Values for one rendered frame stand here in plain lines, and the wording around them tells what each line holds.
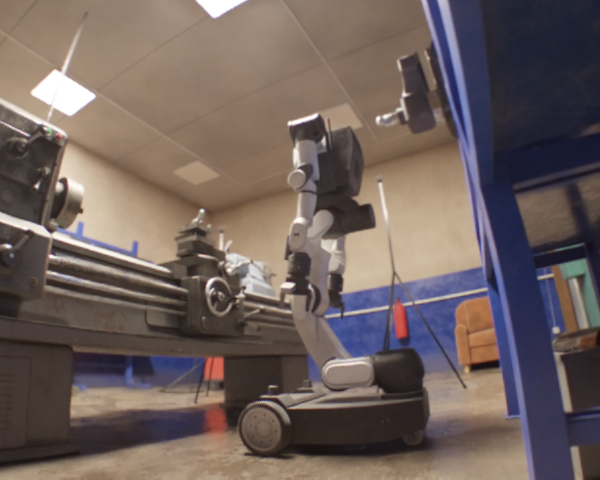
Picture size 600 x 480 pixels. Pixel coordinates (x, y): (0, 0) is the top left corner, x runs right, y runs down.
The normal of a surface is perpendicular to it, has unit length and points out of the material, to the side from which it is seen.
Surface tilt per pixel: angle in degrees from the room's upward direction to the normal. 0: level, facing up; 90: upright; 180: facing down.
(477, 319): 99
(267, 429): 90
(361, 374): 90
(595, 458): 90
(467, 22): 180
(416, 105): 90
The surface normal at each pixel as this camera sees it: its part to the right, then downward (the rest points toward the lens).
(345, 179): -0.35, 0.08
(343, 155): -0.41, -0.34
